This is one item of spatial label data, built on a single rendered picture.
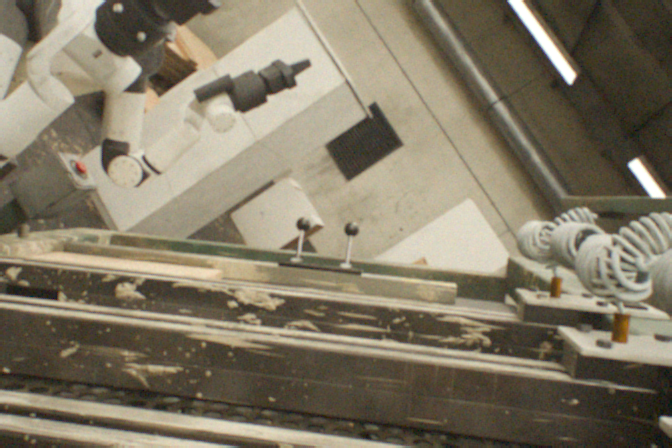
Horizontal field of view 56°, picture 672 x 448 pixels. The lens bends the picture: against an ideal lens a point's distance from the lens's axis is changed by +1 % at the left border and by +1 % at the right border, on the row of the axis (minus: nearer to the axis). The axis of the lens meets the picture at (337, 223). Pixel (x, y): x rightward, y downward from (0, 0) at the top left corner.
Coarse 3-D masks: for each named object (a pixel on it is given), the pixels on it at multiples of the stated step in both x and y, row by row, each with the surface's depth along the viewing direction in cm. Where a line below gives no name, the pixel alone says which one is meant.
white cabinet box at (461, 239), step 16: (464, 208) 497; (432, 224) 500; (448, 224) 498; (464, 224) 496; (480, 224) 493; (416, 240) 502; (432, 240) 499; (448, 240) 497; (464, 240) 495; (480, 240) 492; (496, 240) 490; (384, 256) 506; (400, 256) 503; (416, 256) 501; (432, 256) 498; (448, 256) 496; (464, 256) 494; (480, 256) 491; (496, 256) 489
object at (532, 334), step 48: (0, 288) 100; (48, 288) 99; (96, 288) 98; (144, 288) 97; (192, 288) 96; (240, 288) 95; (288, 288) 99; (528, 288) 96; (384, 336) 93; (432, 336) 92; (480, 336) 91; (528, 336) 90
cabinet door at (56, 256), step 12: (60, 252) 152; (96, 264) 141; (108, 264) 143; (120, 264) 144; (132, 264) 145; (144, 264) 146; (156, 264) 148; (192, 276) 136; (204, 276) 137; (216, 276) 144
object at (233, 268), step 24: (168, 264) 153; (192, 264) 152; (216, 264) 151; (240, 264) 151; (264, 264) 151; (336, 288) 148; (360, 288) 147; (384, 288) 147; (408, 288) 146; (432, 288) 145
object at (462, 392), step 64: (640, 256) 61; (0, 320) 69; (64, 320) 68; (128, 320) 68; (192, 320) 71; (128, 384) 67; (192, 384) 66; (256, 384) 66; (320, 384) 65; (384, 384) 64; (448, 384) 63; (512, 384) 63; (576, 384) 62; (640, 384) 62
